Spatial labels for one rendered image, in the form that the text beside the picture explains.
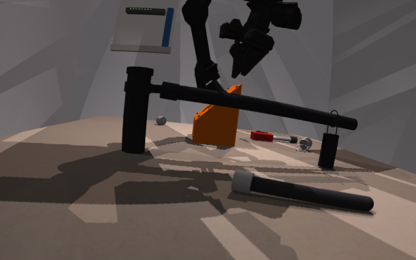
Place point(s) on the black metal rail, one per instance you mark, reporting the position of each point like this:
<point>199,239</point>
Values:
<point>254,104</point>

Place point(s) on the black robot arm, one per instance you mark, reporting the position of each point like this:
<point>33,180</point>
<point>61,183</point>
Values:
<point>195,12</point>

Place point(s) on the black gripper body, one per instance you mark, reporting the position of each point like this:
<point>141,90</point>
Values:
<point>256,35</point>

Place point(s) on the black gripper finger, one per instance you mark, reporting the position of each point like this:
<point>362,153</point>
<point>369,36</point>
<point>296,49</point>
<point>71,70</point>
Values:
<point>253,55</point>
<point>237,63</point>

